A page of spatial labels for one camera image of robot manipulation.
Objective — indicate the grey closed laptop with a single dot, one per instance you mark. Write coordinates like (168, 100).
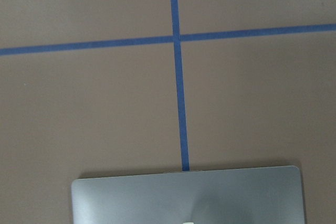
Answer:
(246, 195)

